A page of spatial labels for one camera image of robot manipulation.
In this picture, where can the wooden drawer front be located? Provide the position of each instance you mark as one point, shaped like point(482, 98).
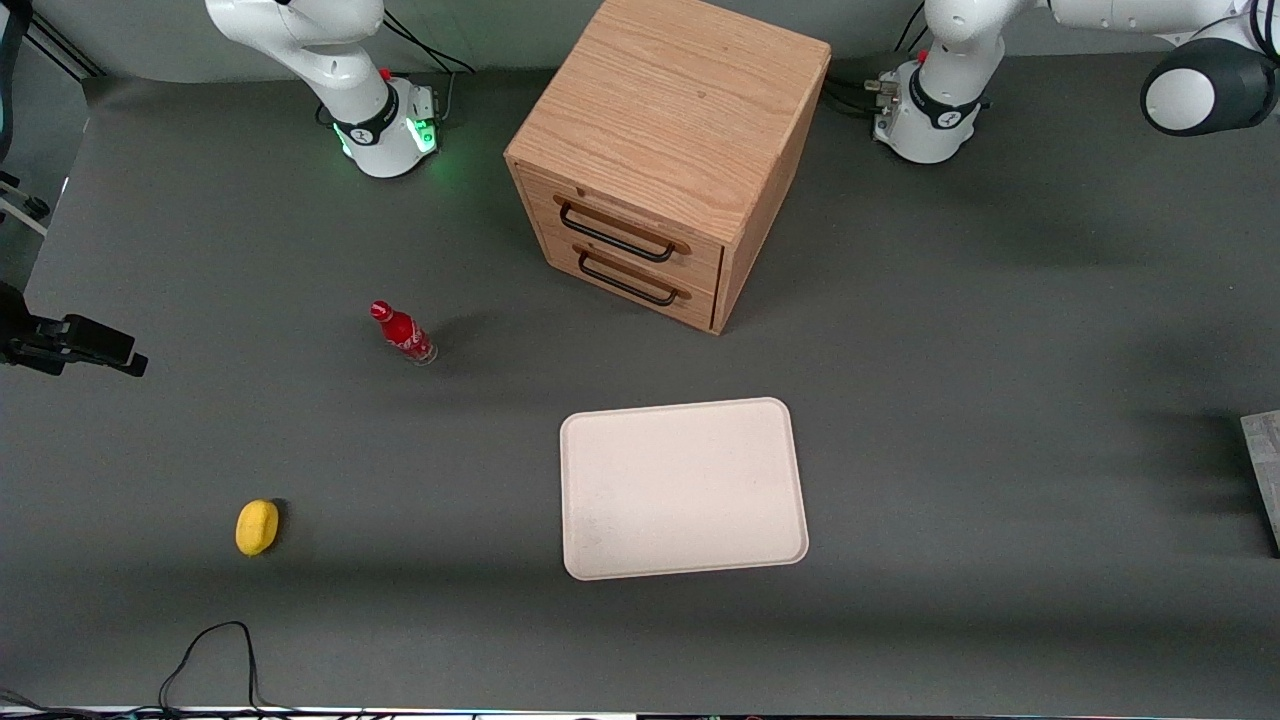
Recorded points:
point(650, 300)
point(640, 215)

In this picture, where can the red cookie box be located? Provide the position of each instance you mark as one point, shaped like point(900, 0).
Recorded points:
point(1265, 470)

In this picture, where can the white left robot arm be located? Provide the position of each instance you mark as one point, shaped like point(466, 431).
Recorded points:
point(945, 100)

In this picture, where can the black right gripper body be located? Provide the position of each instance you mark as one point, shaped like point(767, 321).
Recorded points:
point(28, 336)

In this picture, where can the black frame rail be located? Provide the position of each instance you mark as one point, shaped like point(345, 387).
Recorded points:
point(65, 48)

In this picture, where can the cream plastic tray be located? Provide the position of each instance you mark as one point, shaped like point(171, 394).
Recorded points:
point(683, 488)

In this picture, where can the white bracket with black knob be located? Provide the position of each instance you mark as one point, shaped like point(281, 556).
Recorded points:
point(25, 205)

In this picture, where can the red cola bottle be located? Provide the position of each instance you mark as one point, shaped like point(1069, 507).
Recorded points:
point(404, 333)

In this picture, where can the wooden drawer cabinet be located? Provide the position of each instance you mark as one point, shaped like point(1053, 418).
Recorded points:
point(675, 110)

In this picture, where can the yellow lemon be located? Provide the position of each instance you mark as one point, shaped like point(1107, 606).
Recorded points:
point(257, 527)

